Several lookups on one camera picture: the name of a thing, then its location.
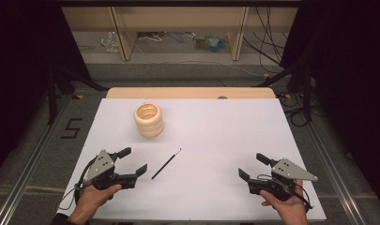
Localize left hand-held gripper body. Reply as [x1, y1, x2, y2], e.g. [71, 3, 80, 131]
[83, 149, 138, 191]

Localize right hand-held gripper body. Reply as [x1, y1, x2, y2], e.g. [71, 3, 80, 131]
[247, 157, 319, 203]

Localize person's left hand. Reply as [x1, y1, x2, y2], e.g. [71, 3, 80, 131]
[67, 183, 123, 225]

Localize person's right hand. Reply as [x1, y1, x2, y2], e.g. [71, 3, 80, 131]
[259, 179, 310, 225]

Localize thin black pen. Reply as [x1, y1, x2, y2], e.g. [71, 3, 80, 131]
[150, 147, 183, 181]

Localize ribbed wooden cup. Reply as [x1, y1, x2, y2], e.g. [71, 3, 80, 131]
[133, 101, 165, 139]

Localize white board sheet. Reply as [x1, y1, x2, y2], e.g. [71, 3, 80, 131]
[57, 97, 327, 222]

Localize black metal stand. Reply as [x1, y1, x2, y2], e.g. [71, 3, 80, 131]
[46, 67, 109, 127]
[254, 60, 314, 124]

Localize wooden table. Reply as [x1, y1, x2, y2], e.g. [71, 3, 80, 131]
[105, 86, 277, 100]

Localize clear plastic bag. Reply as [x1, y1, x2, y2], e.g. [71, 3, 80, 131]
[99, 30, 121, 53]

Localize black curtain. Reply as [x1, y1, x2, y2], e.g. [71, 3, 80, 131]
[280, 0, 380, 217]
[0, 0, 97, 181]

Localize colourful plastic things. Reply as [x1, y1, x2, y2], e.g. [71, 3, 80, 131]
[192, 33, 232, 53]

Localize beige wooden shelf unit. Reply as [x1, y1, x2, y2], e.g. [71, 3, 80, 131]
[61, 6, 300, 62]

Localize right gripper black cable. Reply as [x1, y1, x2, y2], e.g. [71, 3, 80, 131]
[256, 173, 314, 211]

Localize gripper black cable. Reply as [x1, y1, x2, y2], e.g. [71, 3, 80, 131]
[256, 173, 314, 211]
[57, 156, 99, 212]

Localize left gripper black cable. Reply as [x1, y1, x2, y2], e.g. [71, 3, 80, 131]
[57, 156, 99, 212]

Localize metal floor rail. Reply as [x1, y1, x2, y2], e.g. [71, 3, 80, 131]
[0, 95, 73, 225]
[304, 121, 369, 225]

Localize black cable bundle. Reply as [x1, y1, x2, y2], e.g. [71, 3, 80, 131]
[277, 91, 318, 128]

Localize white floor cable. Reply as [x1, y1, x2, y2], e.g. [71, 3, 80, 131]
[133, 46, 267, 79]

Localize white cord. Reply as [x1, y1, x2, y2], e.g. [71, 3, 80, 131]
[137, 31, 167, 43]

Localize black hanging cables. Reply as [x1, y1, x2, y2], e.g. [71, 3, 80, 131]
[242, 7, 288, 75]

